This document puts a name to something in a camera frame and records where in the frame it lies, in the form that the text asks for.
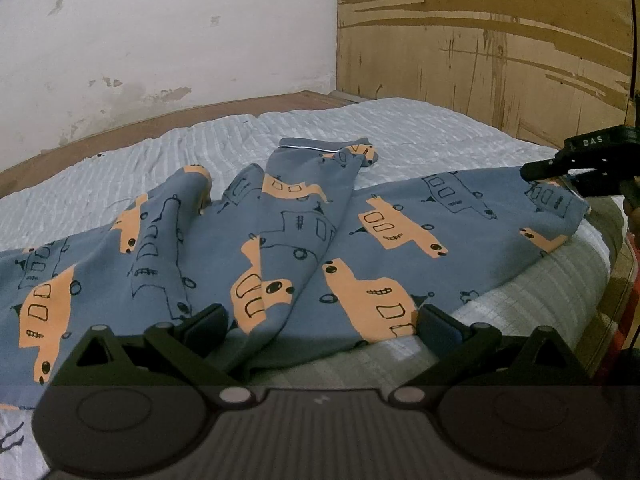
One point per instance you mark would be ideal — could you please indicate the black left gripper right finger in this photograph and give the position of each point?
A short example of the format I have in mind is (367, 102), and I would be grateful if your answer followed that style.
(480, 355)

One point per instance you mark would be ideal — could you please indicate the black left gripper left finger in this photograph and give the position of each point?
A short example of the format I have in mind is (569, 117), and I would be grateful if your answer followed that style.
(165, 354)

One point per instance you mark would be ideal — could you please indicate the blue pants with orange cars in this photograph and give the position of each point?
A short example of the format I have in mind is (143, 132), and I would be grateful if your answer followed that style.
(301, 263)

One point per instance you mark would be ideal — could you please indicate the brown wooden bed frame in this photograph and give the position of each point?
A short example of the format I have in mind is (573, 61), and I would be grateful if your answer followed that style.
(150, 124)

